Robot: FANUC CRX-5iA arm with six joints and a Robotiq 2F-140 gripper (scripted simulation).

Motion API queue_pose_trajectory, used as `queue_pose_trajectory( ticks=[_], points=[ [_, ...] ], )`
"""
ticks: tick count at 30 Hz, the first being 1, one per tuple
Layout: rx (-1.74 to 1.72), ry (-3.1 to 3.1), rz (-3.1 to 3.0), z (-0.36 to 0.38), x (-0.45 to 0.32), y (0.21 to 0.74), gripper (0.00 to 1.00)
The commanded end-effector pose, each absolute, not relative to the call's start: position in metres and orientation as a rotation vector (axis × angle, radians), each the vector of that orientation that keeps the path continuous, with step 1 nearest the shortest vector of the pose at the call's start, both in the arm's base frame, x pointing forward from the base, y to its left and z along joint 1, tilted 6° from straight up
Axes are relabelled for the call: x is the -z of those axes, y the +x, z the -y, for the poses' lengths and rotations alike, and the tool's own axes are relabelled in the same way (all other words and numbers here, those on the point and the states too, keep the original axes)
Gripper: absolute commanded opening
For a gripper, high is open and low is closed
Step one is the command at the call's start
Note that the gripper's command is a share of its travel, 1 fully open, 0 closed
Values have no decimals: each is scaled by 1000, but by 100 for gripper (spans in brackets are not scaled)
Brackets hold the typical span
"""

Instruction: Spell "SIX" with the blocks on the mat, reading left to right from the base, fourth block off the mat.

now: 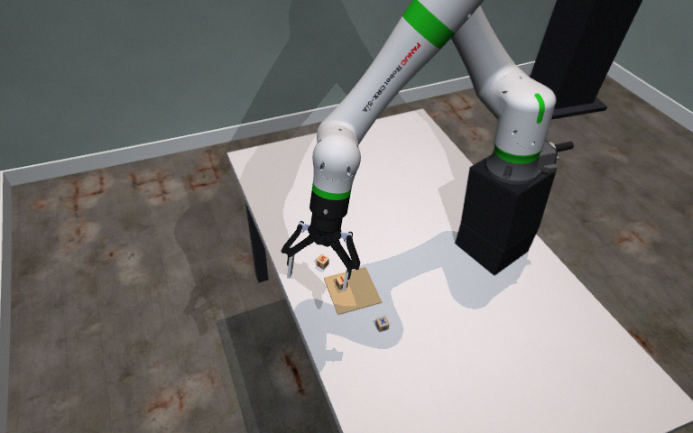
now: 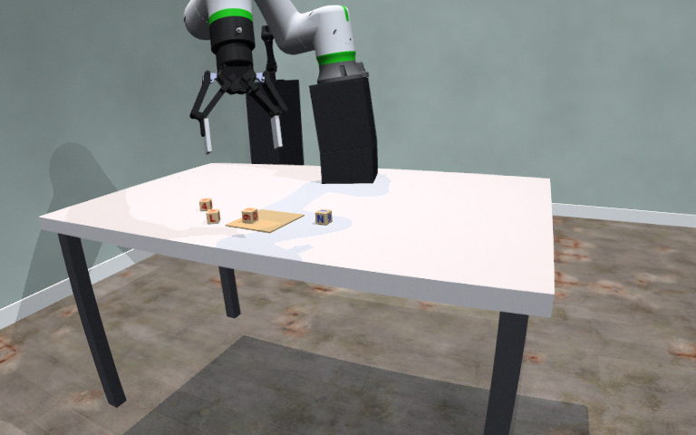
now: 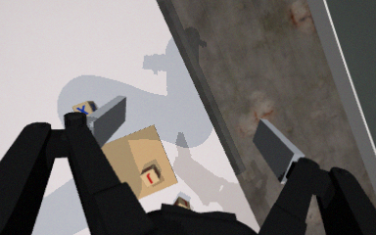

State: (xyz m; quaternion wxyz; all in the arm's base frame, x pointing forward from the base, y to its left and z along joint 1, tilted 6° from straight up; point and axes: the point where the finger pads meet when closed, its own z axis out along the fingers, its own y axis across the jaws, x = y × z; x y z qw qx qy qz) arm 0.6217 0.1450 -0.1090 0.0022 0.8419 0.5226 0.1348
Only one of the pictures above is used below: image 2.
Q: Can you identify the tan flat mat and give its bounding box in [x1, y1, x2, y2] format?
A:
[225, 209, 305, 233]

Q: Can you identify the tan letter block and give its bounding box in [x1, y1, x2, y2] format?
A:
[241, 208, 258, 223]
[315, 208, 333, 226]
[206, 209, 221, 224]
[199, 198, 213, 211]

